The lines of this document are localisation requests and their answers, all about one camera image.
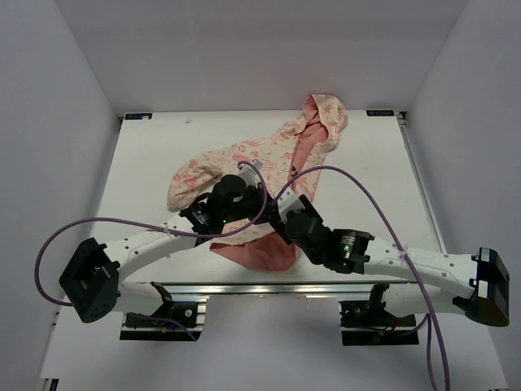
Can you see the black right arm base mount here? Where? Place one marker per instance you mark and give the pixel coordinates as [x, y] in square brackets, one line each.
[367, 322]

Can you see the blue label sticker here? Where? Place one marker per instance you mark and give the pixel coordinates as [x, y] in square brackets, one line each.
[142, 116]
[376, 112]

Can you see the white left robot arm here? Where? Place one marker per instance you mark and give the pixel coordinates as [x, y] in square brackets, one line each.
[96, 278]

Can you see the blue label sticker right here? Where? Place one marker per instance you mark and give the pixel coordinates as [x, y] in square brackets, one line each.
[376, 112]

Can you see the aluminium right table rail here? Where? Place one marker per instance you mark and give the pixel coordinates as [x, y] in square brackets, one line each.
[401, 118]

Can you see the blue label sticker left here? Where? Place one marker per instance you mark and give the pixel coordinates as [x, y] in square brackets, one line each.
[142, 116]

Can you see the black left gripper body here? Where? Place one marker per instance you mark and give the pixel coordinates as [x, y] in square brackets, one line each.
[250, 204]

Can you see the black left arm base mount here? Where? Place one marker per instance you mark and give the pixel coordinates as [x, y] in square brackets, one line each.
[151, 313]

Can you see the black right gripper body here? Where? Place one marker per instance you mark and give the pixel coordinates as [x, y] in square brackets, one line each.
[278, 225]

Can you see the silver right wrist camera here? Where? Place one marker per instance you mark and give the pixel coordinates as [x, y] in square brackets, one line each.
[289, 202]

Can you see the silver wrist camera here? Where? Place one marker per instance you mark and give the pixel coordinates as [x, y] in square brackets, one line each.
[289, 202]
[249, 172]

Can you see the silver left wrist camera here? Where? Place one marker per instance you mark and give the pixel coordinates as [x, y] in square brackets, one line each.
[249, 172]

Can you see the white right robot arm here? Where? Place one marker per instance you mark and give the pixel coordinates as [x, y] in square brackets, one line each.
[476, 286]

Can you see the pink cream printed hooded jacket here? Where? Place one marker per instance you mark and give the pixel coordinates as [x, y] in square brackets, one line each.
[300, 144]

